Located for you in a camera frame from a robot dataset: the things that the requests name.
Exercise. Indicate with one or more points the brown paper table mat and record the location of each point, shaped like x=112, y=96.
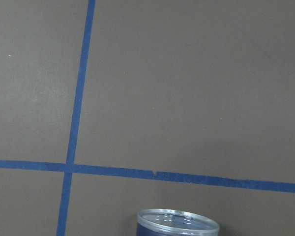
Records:
x=108, y=107

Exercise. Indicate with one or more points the clear tennis ball can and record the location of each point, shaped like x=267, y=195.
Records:
x=169, y=222

